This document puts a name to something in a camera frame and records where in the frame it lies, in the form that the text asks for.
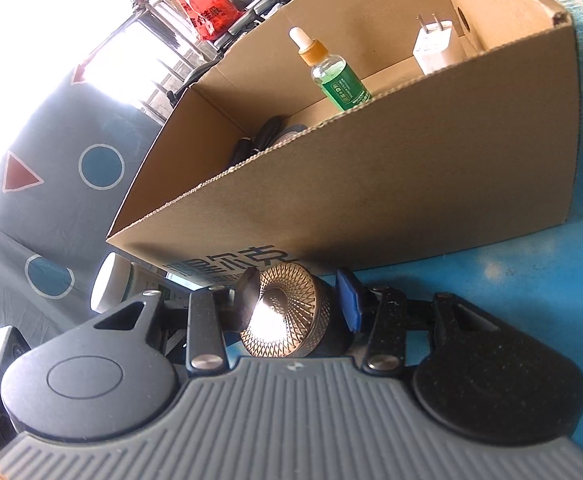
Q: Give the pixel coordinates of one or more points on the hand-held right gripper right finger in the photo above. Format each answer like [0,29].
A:
[349,300]

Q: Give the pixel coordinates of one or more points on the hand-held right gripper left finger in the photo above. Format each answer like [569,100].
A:
[249,295]

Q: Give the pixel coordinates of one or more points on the dark jar with gold lid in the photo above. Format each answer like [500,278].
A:
[291,310]

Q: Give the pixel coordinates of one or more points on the brown cardboard box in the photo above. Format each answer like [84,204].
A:
[371,185]

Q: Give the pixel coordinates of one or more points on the black tube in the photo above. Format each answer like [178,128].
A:
[241,152]

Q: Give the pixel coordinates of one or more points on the black tape roll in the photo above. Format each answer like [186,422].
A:
[266,135]

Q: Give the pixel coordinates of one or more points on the green dropper bottle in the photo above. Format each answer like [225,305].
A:
[341,85]

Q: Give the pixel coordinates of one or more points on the white charger plug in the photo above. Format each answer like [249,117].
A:
[436,47]

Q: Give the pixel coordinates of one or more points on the white supplement bottle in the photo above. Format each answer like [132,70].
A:
[108,282]

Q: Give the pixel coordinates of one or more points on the grey cloth with coloured shapes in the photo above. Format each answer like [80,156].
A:
[46,220]

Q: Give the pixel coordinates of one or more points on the red plastic bag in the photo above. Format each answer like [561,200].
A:
[206,10]

